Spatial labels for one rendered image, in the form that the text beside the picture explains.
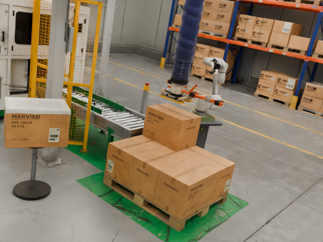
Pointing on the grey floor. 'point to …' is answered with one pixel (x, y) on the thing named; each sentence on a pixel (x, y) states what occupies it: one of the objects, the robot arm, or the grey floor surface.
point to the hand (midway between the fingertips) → (209, 66)
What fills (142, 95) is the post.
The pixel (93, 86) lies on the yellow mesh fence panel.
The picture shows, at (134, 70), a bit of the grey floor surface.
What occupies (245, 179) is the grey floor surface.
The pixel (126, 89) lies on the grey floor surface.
